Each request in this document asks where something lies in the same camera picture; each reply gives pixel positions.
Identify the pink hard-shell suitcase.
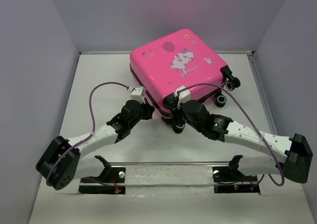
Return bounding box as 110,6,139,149
129,28,241,134

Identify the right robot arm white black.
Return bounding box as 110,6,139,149
178,100,313,184

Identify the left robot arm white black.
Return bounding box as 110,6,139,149
36,100,155,190

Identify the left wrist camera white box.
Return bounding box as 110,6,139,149
128,86,146,104

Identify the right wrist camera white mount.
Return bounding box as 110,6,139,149
173,85,191,109

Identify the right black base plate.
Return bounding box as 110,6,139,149
212,166,260,194

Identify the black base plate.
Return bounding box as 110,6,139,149
78,166,126,195
212,166,260,194

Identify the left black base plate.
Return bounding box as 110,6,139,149
78,166,126,195

